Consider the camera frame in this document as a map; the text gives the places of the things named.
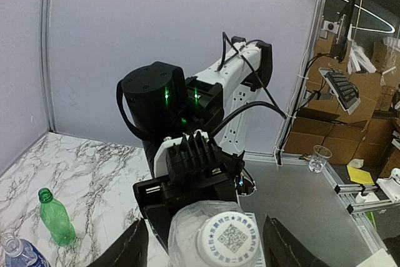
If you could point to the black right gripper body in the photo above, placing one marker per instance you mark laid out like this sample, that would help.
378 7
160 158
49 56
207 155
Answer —
159 200

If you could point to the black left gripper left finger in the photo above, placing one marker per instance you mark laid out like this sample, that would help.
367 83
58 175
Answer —
130 249

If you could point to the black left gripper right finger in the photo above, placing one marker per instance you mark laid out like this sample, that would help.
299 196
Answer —
282 248

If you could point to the clear bottle white cap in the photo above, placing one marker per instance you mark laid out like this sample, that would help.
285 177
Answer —
213 233

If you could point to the green plastic bottle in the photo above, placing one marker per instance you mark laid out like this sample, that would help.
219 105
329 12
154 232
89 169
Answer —
55 218

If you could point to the clear bottle blue label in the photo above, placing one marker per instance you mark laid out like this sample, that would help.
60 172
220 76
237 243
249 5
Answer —
21 253

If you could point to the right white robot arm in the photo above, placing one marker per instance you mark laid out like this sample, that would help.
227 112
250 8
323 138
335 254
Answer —
193 128

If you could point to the clear plastic cup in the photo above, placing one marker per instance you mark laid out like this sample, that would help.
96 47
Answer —
319 158

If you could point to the yellow paper pad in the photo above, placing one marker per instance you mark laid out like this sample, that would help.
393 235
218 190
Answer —
359 176

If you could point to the cardboard boxes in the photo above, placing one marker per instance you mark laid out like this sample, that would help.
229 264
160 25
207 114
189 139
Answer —
324 121

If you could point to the black keyboard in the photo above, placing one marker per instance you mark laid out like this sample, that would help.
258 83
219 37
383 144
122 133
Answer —
346 92

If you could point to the black computer monitor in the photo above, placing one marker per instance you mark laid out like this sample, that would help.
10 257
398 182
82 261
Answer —
339 43

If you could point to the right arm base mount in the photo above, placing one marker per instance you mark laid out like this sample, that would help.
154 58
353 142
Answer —
244 182

